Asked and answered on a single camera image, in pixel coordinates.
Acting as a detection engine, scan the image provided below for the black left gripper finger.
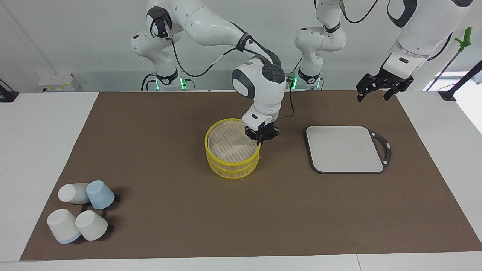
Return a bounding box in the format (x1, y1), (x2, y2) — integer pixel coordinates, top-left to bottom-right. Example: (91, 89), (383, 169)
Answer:
(383, 76), (414, 101)
(356, 74), (379, 102)

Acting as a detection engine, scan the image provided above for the yellow bamboo steamer tier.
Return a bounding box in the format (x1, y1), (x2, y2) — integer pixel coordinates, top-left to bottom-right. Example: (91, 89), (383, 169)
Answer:
(207, 152), (260, 180)
(205, 118), (261, 167)

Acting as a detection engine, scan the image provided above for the grey cutting board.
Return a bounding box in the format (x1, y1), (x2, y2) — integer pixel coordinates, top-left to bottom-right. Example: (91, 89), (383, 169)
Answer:
(305, 126), (392, 174)

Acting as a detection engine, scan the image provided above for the green clip grey rod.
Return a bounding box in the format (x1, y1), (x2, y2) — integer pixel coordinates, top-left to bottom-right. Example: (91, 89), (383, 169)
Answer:
(426, 27), (473, 91)

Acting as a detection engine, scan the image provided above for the brown table mat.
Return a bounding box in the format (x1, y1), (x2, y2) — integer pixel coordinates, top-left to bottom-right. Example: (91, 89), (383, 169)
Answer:
(20, 91), (482, 261)

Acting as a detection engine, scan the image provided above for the light blue ceramic cup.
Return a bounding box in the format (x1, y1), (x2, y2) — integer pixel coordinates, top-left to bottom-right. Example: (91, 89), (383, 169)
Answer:
(86, 180), (115, 210)

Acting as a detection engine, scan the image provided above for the black cup rack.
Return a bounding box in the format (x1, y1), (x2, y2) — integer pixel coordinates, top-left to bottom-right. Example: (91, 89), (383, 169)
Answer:
(73, 194), (121, 244)

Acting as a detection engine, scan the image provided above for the white ceramic cup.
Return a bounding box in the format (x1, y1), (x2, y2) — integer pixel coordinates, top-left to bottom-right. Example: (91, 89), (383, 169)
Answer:
(75, 210), (109, 241)
(58, 183), (91, 205)

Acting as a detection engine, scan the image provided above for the white box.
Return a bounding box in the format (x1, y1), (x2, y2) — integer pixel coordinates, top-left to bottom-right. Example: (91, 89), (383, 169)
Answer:
(37, 73), (82, 92)

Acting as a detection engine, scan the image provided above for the white cup blue rim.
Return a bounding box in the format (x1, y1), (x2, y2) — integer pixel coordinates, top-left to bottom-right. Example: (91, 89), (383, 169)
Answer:
(47, 209), (82, 244)

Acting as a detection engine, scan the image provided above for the black table clamp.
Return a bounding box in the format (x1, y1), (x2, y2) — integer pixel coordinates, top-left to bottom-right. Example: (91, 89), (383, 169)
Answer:
(0, 79), (20, 103)

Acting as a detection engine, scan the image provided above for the black camera stand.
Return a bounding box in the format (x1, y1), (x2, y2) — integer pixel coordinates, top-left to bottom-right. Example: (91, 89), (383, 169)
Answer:
(438, 59), (482, 102)

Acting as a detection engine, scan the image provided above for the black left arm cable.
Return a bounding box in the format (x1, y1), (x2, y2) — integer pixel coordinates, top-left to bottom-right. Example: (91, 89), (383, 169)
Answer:
(338, 0), (453, 61)

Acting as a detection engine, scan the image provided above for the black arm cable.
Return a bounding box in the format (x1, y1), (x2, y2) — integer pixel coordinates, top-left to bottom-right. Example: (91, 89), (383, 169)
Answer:
(162, 19), (295, 118)
(338, 0), (453, 61)

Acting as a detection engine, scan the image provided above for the black base cable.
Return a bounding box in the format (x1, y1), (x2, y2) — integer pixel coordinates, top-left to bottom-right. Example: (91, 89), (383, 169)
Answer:
(287, 56), (304, 90)
(141, 73), (197, 91)

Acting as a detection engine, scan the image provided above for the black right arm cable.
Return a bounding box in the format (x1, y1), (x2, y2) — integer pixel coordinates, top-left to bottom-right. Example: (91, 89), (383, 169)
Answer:
(162, 19), (295, 118)

